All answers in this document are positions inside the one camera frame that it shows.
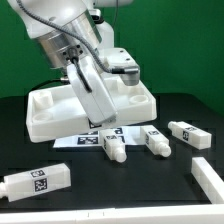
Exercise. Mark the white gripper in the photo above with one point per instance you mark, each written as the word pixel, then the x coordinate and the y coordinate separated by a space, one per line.
pixel 91 91

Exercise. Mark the white desk top panel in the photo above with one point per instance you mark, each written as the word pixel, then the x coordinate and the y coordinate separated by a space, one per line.
pixel 56 112

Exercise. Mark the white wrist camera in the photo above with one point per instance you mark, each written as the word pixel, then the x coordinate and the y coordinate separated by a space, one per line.
pixel 122 63

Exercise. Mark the white front obstacle bar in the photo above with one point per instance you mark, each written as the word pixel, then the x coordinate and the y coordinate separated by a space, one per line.
pixel 188 214

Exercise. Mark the white obstacle bar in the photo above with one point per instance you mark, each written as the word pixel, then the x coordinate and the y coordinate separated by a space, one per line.
pixel 208 179
pixel 188 214

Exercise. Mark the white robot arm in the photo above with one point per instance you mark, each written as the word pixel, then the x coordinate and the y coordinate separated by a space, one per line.
pixel 67 34

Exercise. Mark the white right obstacle bar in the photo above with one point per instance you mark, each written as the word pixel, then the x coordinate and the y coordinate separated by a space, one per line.
pixel 208 179

